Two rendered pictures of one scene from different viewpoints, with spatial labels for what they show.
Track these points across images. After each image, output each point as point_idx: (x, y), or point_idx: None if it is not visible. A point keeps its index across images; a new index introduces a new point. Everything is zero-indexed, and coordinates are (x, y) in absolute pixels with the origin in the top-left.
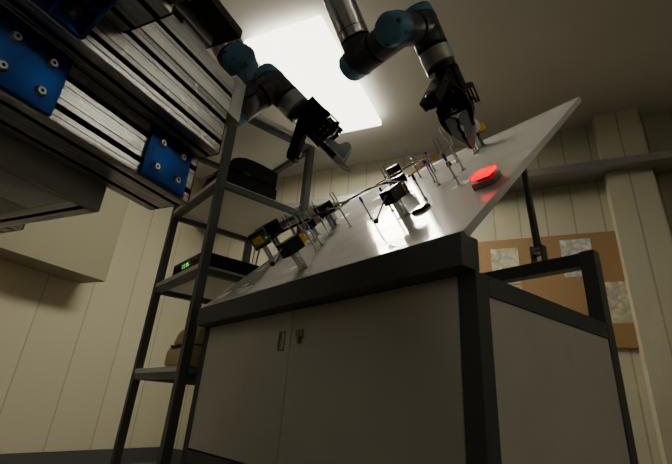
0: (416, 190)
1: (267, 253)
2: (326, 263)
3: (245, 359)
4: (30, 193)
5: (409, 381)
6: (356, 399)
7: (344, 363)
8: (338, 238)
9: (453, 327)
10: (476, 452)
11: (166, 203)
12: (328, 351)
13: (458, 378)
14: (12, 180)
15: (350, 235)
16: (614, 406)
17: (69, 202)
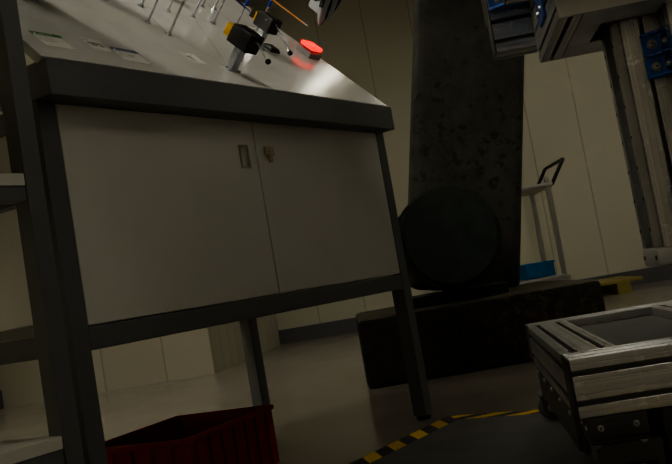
0: None
1: None
2: (272, 79)
3: (187, 174)
4: (579, 51)
5: (364, 199)
6: (335, 214)
7: (320, 185)
8: (168, 25)
9: (378, 166)
10: (398, 236)
11: (500, 56)
12: (303, 174)
13: (385, 197)
14: (595, 49)
15: (195, 33)
16: None
17: (559, 58)
